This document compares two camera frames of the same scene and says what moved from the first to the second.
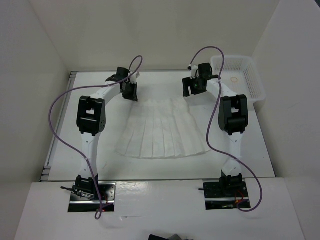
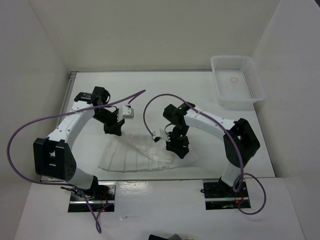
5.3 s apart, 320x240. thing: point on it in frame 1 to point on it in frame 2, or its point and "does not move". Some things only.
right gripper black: [187, 82] to [177, 147]
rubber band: [234, 81] does not move
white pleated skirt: [162, 128] to [136, 153]
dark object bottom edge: [174, 237] does not move
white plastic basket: [240, 75] does not move
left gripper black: [133, 96] to [114, 128]
